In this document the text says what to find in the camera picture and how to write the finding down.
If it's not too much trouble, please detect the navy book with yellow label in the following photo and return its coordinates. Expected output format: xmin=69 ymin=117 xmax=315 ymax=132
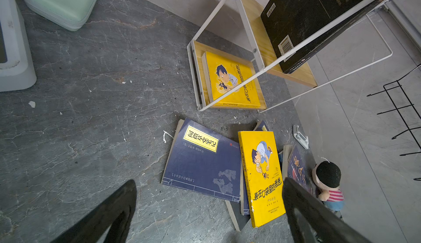
xmin=161 ymin=119 xmax=241 ymax=202

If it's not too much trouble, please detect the black-haired doll plush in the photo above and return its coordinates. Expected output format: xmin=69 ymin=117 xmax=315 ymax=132
xmin=312 ymin=161 xmax=345 ymax=212

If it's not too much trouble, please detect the white digital clock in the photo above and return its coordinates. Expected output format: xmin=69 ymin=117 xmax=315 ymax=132
xmin=1 ymin=0 xmax=37 ymax=92

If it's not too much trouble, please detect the white metal phone stand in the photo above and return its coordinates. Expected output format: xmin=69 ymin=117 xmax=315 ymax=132
xmin=293 ymin=125 xmax=309 ymax=149

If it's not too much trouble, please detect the white wooden two-tier shelf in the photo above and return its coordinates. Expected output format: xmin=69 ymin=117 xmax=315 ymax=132
xmin=187 ymin=0 xmax=393 ymax=113

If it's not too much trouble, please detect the yellow cartoon book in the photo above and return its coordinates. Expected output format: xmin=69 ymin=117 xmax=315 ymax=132
xmin=238 ymin=130 xmax=287 ymax=228

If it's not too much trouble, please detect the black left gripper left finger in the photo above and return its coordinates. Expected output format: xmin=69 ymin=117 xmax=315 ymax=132
xmin=53 ymin=179 xmax=137 ymax=243

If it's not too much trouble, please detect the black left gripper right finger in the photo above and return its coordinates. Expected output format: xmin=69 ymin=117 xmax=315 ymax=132
xmin=282 ymin=178 xmax=370 ymax=243

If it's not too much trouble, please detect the yellow book on lower shelf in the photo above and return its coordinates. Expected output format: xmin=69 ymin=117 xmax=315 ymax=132
xmin=202 ymin=51 xmax=261 ymax=108

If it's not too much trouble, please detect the black upright book on shelf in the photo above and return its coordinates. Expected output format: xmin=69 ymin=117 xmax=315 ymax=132
xmin=260 ymin=0 xmax=409 ymax=75

